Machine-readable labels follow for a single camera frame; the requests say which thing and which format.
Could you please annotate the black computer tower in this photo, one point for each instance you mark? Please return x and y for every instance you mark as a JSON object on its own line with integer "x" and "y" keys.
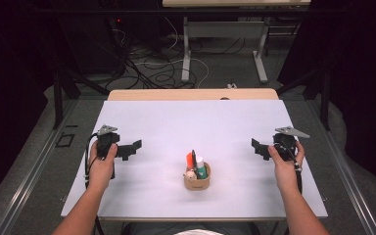
{"x": 91, "y": 45}

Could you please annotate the light wooden table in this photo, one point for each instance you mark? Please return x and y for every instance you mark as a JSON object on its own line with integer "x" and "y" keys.
{"x": 192, "y": 94}

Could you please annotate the orange highlighter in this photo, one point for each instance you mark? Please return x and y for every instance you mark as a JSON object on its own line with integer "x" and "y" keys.
{"x": 189, "y": 160}

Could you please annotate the green and white glue stick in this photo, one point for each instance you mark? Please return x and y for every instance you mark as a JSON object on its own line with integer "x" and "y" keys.
{"x": 201, "y": 168}

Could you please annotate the grey metal-legged desk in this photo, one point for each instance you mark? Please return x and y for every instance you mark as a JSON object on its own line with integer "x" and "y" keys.
{"x": 225, "y": 29}

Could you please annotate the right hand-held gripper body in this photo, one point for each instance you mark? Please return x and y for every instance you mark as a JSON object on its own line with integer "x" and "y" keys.
{"x": 285, "y": 145}

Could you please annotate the black pen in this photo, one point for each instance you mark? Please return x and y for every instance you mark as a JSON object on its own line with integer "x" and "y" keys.
{"x": 194, "y": 158}

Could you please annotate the person's right hand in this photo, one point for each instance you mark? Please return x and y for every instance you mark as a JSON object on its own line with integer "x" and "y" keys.
{"x": 287, "y": 176}

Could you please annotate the person's white shirt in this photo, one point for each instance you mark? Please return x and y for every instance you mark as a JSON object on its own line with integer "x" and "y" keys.
{"x": 197, "y": 232}

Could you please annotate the grey metal floor rail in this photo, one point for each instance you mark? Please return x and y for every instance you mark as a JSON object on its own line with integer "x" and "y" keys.
{"x": 29, "y": 182}
{"x": 342, "y": 169}

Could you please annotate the wooden pen holder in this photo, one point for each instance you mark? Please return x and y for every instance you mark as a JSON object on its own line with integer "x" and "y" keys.
{"x": 196, "y": 184}

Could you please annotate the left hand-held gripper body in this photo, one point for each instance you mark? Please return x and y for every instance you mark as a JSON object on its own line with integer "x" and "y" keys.
{"x": 104, "y": 143}

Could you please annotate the person's left hand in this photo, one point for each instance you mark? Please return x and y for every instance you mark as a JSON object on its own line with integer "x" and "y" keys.
{"x": 101, "y": 174}

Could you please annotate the white plug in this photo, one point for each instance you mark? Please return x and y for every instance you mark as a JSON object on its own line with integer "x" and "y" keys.
{"x": 231, "y": 86}

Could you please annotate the black metal stand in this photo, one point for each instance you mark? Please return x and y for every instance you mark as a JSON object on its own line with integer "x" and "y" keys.
{"x": 324, "y": 98}
{"x": 58, "y": 98}

